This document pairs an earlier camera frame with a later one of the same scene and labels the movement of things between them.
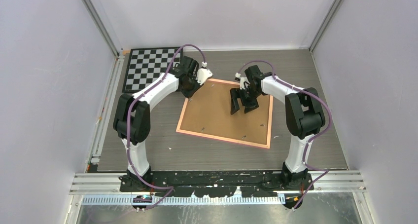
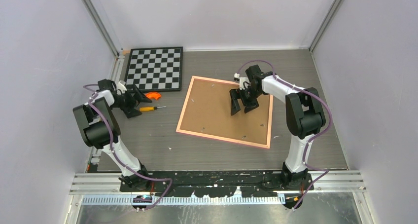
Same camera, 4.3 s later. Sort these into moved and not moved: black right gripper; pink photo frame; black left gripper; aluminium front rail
Moved: black left gripper
Not moved: black right gripper; pink photo frame; aluminium front rail
